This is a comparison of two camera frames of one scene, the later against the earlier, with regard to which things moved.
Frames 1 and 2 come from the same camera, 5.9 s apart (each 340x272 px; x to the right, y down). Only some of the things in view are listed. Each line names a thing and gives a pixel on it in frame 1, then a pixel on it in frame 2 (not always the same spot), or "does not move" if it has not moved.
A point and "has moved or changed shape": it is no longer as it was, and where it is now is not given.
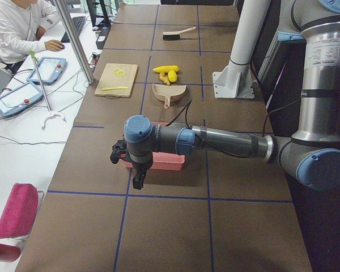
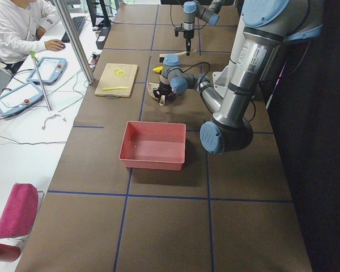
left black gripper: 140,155 → 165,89
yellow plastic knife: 115,88 does not move
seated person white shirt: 20,30 does not move
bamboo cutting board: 109,79 does not move
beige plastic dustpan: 169,93 has moved or changed shape
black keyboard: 78,22 does not move
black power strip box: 102,36 does not move
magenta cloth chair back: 19,212 does not move
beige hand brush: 171,35 → 183,58
